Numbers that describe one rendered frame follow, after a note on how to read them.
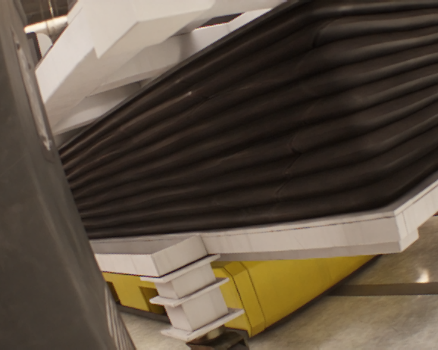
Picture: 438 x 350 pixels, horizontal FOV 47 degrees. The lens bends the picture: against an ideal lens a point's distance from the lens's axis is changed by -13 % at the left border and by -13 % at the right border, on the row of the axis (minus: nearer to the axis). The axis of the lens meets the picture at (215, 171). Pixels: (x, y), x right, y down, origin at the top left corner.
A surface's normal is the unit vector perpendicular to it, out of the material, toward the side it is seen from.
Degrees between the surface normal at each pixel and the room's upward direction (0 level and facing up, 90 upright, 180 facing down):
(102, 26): 90
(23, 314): 90
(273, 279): 90
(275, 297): 90
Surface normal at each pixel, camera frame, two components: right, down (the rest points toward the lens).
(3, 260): 0.21, -0.02
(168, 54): 0.52, -0.14
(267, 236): -0.79, 0.31
